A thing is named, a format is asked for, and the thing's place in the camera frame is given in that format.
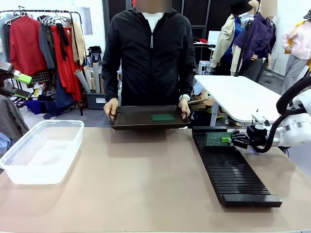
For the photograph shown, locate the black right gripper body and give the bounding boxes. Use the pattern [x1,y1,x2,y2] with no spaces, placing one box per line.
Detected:
[246,125,268,147]

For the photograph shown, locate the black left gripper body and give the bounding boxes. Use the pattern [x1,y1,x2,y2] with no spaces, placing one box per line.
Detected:
[0,60,15,97]

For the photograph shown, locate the green perforated circuit board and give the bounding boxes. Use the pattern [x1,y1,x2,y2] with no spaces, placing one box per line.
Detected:
[151,113,176,121]
[205,132,233,148]

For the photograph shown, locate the dark brown serving tray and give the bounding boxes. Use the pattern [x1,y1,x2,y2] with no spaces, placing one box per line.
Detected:
[108,104,191,131]

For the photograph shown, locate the person's right forearm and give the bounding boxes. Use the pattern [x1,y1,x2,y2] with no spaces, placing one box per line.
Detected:
[101,70,122,102]

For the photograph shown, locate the person's left forearm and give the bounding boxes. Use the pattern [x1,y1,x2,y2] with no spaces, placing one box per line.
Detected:
[178,67,197,98]

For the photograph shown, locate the person's left hand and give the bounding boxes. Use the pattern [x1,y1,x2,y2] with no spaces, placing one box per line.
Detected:
[178,99,191,120]

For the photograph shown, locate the person's right hand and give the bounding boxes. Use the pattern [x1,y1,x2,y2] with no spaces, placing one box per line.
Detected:
[104,98,120,121]

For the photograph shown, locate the blue cloth pile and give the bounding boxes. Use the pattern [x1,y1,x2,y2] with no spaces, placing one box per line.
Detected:
[24,99,58,119]

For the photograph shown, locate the grey cloth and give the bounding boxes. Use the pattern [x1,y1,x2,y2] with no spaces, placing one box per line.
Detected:
[0,94,30,141]

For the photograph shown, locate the light grey hanging garment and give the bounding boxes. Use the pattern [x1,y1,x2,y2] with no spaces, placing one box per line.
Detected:
[0,14,12,63]

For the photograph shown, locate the red shirt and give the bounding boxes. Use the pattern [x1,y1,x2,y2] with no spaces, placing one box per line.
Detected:
[9,16,48,76]

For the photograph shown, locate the black slotted PCB rack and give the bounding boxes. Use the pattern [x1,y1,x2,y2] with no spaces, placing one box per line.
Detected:
[191,126,283,208]

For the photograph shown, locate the white table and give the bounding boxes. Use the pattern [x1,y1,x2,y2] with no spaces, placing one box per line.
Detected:
[194,74,282,127]

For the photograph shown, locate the navy trousers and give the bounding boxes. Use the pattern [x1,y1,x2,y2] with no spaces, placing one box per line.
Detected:
[55,75,73,107]

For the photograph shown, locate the red dress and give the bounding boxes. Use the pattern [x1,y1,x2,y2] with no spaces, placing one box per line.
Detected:
[51,24,82,101]

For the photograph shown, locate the black scarf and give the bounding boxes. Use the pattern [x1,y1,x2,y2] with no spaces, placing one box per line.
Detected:
[56,23,70,61]

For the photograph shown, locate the grey paper roll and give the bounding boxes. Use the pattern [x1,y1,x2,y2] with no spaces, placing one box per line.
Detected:
[74,68,91,93]

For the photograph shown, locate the beige hanging garment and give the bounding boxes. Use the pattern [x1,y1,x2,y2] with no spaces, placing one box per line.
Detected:
[71,20,86,66]

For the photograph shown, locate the cream paper roll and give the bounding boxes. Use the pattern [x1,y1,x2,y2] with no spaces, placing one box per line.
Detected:
[84,65,94,90]

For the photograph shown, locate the black metal clothes rack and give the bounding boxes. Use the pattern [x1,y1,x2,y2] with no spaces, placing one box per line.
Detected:
[0,9,86,117]

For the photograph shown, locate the clear plastic storage box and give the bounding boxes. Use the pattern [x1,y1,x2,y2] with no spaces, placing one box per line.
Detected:
[0,119,85,185]

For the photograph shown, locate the tall beige paper roll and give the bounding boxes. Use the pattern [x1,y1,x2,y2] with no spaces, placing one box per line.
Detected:
[93,62,101,94]

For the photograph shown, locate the white computer case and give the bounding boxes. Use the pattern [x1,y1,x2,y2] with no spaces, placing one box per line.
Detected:
[198,60,212,75]

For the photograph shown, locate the black chair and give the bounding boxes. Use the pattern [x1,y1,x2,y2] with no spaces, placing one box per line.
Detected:
[87,46,103,66]

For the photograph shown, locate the black storage bin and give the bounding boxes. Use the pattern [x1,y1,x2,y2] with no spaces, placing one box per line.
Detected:
[85,92,106,110]

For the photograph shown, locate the black stand pole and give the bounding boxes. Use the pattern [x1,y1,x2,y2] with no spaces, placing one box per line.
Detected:
[234,20,251,77]

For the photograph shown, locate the mannequin in purple jacket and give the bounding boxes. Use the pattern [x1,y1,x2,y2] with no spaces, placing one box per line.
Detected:
[233,0,277,82]

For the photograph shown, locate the mannequin in beige coat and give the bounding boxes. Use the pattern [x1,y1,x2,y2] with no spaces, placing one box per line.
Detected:
[210,0,253,76]

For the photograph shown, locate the mannequin in pink top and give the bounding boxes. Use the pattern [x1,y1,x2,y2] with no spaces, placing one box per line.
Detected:
[281,9,311,90]

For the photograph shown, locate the person in black jacket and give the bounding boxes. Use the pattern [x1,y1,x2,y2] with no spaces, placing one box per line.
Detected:
[101,6,197,109]

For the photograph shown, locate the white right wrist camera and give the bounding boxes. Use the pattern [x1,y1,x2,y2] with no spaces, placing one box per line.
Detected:
[251,110,271,131]

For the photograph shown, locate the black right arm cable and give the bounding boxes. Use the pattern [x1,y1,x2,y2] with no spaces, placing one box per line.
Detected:
[252,76,311,154]

